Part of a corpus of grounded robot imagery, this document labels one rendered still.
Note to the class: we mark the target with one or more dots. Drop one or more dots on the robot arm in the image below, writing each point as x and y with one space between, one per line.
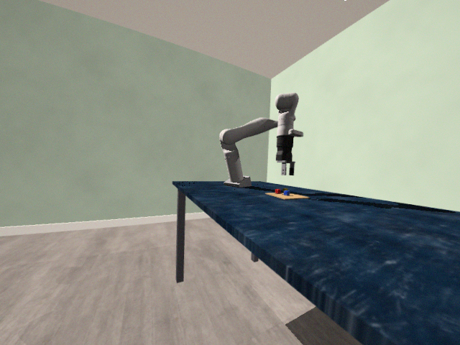
285 103

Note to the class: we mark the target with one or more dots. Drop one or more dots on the tan square mat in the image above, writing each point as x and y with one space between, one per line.
286 197

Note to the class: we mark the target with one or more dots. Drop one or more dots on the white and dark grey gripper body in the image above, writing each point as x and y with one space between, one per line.
285 135

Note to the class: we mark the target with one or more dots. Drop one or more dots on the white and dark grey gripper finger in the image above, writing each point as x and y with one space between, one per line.
292 167
283 171

